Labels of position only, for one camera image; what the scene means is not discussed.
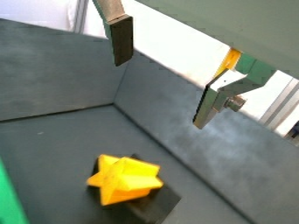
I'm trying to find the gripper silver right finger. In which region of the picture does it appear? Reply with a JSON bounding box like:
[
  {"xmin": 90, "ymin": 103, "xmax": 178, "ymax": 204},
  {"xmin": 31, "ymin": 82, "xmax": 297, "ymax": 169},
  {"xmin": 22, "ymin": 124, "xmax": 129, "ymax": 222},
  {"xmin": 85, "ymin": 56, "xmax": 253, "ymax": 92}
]
[{"xmin": 193, "ymin": 48, "xmax": 277, "ymax": 129}]

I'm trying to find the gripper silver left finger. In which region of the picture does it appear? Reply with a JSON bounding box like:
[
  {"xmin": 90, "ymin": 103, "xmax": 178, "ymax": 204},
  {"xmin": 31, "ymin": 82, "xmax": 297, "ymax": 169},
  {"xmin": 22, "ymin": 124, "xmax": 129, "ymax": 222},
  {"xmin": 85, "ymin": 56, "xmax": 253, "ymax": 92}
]
[{"xmin": 93, "ymin": 0, "xmax": 134, "ymax": 67}]

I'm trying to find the yellow star prism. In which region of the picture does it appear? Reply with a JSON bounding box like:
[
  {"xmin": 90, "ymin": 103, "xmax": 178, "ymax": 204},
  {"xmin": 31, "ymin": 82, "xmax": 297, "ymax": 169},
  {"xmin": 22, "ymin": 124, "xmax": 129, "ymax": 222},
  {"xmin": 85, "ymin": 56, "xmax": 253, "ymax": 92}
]
[{"xmin": 87, "ymin": 154, "xmax": 165, "ymax": 206}]

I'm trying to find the black curved fixture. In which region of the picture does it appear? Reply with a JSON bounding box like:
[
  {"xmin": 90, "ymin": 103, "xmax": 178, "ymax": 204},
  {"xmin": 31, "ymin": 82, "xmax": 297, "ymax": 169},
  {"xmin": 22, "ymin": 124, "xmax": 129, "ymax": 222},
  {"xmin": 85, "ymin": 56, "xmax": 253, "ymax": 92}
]
[{"xmin": 90, "ymin": 154, "xmax": 182, "ymax": 224}]

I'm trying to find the green foam shape board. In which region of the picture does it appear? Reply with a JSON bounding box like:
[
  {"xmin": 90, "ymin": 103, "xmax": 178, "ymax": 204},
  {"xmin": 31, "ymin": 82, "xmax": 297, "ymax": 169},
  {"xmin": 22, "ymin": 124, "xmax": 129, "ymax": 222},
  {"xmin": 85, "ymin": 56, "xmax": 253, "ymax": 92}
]
[{"xmin": 0, "ymin": 159, "xmax": 30, "ymax": 224}]

